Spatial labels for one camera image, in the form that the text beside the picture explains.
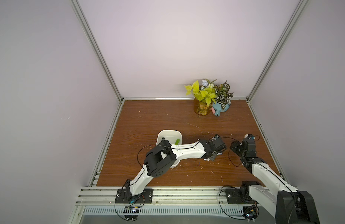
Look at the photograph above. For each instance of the amber vase with yellow-green plant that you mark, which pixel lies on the amber vase with yellow-green plant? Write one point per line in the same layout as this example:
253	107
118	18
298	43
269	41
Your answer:
205	95

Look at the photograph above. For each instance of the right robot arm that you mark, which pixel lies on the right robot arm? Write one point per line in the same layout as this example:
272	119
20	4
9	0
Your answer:
284	202

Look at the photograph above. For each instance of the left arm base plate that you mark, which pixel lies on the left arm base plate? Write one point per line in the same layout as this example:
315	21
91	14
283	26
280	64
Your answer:
124	196

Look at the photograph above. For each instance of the white storage box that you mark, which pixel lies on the white storage box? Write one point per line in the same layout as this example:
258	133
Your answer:
172	140

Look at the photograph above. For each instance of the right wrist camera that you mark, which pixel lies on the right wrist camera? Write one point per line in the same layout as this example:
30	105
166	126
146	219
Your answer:
250	136

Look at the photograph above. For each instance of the teal pot with patterned plant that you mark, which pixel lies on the teal pot with patterned plant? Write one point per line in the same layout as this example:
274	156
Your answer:
223	98

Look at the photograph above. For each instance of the left controller board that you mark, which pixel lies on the left controller board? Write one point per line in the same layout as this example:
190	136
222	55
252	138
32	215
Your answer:
131	213

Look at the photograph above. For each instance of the controller board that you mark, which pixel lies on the controller board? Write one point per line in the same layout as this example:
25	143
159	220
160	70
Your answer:
250	213
131	213

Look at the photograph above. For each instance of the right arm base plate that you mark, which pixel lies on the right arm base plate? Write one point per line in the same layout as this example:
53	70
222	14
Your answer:
234	196

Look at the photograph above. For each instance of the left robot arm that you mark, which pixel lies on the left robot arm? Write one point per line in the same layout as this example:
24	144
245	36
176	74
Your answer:
149	168

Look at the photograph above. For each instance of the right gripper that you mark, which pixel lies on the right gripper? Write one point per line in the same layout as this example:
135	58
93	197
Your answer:
237	147

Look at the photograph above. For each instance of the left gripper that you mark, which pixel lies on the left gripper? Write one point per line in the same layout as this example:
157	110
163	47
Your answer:
214	156

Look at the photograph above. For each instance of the right controller board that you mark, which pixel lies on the right controller board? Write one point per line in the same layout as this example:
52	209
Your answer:
250	213

